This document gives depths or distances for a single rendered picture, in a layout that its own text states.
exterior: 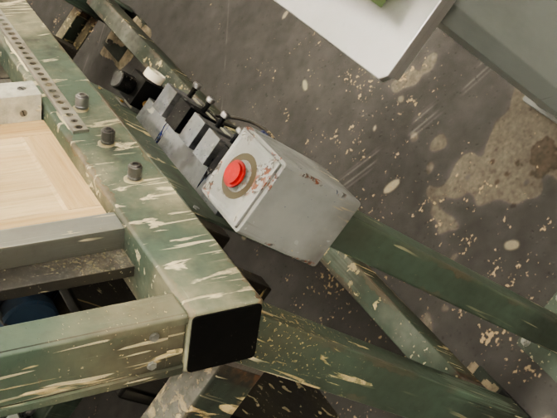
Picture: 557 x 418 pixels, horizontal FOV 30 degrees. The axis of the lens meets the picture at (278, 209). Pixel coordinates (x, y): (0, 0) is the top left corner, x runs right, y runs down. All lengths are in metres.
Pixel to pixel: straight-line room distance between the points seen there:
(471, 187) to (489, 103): 0.21
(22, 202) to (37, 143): 0.20
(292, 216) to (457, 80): 1.15
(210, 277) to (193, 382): 0.17
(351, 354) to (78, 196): 0.52
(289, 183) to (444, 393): 0.65
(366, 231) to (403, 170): 0.95
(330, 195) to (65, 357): 0.43
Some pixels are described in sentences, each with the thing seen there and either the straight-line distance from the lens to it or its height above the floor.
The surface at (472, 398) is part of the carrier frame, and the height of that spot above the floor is 0.21.
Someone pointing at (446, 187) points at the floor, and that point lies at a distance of 2.43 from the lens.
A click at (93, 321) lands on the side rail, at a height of 1.02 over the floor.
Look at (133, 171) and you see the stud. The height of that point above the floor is 0.87.
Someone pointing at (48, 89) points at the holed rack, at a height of 0.89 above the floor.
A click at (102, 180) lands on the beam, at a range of 1.77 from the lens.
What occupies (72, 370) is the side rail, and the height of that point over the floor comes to 1.02.
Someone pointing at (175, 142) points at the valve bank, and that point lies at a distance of 1.92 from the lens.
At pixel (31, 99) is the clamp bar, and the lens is 1.99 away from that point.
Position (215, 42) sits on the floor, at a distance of 3.26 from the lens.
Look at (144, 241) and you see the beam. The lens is 1.62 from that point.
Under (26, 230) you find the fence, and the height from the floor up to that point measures 1.03.
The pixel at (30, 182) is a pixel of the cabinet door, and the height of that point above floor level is 0.96.
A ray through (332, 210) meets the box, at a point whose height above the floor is 0.80.
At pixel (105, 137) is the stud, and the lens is 1.86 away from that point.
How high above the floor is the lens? 1.84
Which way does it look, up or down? 42 degrees down
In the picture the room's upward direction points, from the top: 64 degrees counter-clockwise
